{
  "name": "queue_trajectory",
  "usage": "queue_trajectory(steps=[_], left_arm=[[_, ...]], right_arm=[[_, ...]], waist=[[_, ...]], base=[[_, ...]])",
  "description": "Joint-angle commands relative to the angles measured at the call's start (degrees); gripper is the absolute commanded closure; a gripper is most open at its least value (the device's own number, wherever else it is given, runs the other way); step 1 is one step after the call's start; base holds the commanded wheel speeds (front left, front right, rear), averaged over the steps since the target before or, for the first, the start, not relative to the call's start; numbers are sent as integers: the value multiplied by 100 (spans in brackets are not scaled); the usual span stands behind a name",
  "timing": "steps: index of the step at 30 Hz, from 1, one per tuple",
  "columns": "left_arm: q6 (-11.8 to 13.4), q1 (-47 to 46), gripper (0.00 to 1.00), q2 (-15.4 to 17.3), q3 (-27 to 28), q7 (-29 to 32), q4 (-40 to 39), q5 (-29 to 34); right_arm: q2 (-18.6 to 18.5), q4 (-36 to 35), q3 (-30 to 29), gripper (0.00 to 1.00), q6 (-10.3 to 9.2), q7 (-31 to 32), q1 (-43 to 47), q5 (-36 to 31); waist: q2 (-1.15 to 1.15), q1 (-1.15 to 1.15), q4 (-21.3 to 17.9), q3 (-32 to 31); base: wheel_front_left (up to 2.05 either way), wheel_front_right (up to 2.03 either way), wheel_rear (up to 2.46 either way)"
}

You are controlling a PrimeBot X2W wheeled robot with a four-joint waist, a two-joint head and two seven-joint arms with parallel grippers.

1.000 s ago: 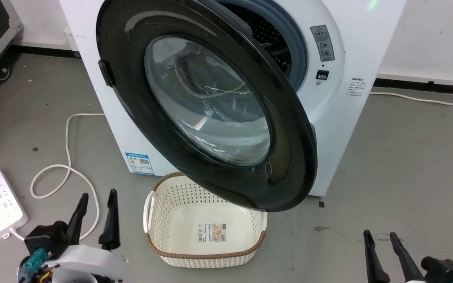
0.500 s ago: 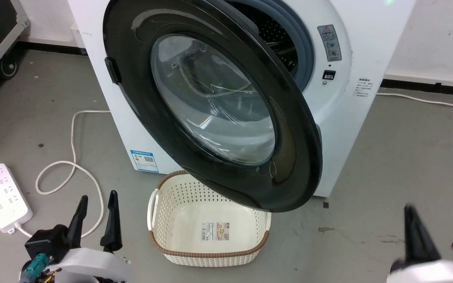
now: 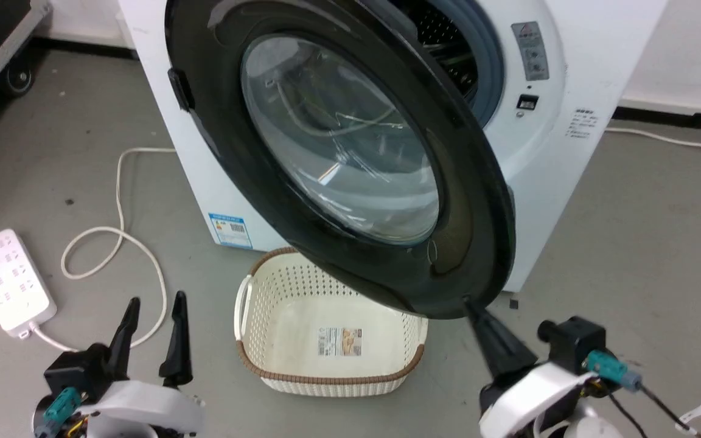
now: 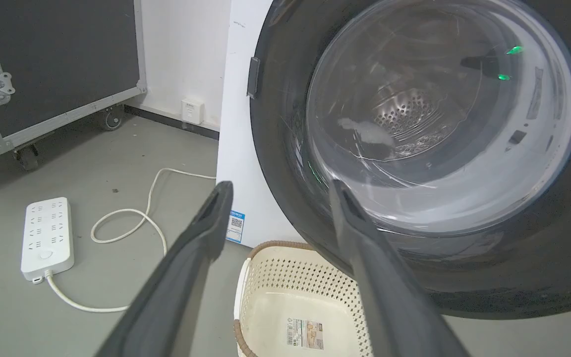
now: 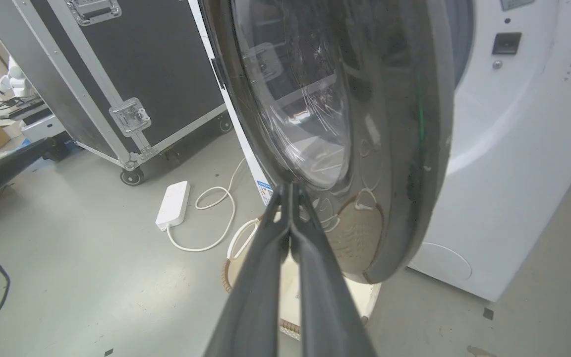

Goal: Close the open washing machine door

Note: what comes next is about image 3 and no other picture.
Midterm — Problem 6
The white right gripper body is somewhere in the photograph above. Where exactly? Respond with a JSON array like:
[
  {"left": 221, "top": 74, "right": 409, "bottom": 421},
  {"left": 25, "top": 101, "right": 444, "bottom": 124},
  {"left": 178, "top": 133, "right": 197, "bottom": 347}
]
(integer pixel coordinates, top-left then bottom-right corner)
[{"left": 477, "top": 360, "right": 598, "bottom": 438}]

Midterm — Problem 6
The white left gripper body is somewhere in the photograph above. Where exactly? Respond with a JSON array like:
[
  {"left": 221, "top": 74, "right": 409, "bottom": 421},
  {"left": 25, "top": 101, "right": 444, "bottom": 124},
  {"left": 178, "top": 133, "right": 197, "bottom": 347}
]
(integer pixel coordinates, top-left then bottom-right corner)
[{"left": 86, "top": 379, "right": 206, "bottom": 438}]

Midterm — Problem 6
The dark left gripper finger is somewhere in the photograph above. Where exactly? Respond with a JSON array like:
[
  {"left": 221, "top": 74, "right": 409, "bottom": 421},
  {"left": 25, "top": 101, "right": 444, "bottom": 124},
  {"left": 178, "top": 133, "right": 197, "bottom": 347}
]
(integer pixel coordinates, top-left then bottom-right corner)
[
  {"left": 104, "top": 296, "right": 141, "bottom": 381},
  {"left": 158, "top": 290, "right": 194, "bottom": 388}
]

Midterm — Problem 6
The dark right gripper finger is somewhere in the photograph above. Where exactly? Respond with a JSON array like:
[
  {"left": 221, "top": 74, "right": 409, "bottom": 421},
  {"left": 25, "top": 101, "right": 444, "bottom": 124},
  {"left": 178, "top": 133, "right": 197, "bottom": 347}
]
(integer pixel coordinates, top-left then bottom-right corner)
[{"left": 462, "top": 297, "right": 538, "bottom": 380}]

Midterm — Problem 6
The black round washing machine door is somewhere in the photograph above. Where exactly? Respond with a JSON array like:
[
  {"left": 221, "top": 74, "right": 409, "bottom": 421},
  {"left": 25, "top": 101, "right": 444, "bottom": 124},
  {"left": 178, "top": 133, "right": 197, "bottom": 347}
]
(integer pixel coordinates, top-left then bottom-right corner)
[{"left": 165, "top": 0, "right": 517, "bottom": 320}]

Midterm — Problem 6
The grey-blue rubber door gasket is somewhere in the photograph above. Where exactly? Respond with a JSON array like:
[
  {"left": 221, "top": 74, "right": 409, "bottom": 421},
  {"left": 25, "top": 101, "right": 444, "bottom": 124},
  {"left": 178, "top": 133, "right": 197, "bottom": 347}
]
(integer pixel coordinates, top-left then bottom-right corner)
[{"left": 424, "top": 0, "right": 506, "bottom": 128}]

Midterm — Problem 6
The white front-load washing machine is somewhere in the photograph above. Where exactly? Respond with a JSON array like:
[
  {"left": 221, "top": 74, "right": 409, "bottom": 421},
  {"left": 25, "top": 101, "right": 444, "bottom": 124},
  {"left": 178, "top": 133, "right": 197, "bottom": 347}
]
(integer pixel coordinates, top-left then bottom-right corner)
[{"left": 118, "top": 0, "right": 671, "bottom": 294}]

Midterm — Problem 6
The white laundry basket brown rim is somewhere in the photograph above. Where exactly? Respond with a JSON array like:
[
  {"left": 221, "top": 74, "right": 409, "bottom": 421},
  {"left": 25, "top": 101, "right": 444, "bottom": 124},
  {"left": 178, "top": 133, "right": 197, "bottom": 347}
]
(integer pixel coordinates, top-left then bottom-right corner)
[{"left": 233, "top": 246, "right": 429, "bottom": 398}]

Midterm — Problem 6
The white power strip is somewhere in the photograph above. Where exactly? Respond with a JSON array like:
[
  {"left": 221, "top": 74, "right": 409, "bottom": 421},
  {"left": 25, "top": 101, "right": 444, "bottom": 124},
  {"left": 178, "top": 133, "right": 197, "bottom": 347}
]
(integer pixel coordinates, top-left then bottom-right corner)
[{"left": 0, "top": 229, "right": 58, "bottom": 339}]

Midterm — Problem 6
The blue energy label sticker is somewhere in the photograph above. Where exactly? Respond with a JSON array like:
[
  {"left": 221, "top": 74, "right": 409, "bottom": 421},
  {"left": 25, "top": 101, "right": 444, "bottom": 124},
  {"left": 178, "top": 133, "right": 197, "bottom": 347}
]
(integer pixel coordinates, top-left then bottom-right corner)
[{"left": 208, "top": 212, "right": 254, "bottom": 249}]

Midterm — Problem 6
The printed basket product sticker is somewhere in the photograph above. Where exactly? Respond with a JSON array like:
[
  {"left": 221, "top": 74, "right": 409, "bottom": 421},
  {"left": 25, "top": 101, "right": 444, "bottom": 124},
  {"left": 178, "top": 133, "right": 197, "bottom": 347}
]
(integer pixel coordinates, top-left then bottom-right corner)
[{"left": 317, "top": 327, "right": 363, "bottom": 357}]

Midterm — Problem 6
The black caster wheel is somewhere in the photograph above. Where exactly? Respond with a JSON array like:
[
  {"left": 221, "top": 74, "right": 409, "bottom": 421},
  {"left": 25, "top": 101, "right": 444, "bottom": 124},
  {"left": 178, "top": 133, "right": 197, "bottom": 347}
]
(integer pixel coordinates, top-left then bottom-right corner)
[{"left": 1, "top": 61, "right": 38, "bottom": 98}]

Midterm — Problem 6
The grey warning sticker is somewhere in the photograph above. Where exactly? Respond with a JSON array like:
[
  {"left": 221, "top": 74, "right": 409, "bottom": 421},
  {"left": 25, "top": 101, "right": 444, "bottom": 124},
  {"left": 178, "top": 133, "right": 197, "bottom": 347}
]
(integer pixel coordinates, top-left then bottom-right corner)
[{"left": 511, "top": 22, "right": 550, "bottom": 82}]

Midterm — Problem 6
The perforated steel washer drum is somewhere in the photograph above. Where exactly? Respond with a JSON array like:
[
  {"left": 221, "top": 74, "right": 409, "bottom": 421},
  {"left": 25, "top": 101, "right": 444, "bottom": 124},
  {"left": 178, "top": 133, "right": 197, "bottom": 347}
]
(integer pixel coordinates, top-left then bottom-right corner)
[{"left": 387, "top": 0, "right": 480, "bottom": 101}]

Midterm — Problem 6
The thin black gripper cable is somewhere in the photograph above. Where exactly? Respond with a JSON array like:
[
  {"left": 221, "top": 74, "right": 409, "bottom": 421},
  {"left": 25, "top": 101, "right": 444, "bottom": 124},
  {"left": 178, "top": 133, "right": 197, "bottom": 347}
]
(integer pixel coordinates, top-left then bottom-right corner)
[
  {"left": 638, "top": 384, "right": 701, "bottom": 438},
  {"left": 605, "top": 391, "right": 648, "bottom": 438}
]

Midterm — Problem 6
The white power strip cable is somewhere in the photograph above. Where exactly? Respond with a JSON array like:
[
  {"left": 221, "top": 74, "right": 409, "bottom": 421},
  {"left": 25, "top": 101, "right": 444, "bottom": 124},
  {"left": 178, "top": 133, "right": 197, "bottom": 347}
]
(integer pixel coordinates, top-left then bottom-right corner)
[{"left": 27, "top": 146, "right": 178, "bottom": 353}]

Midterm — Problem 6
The thin white floor cable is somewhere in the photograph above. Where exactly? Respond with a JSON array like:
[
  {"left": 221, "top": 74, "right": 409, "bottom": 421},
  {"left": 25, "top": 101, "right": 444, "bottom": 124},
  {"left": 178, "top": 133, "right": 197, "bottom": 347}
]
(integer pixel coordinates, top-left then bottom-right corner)
[{"left": 605, "top": 127, "right": 701, "bottom": 154}]

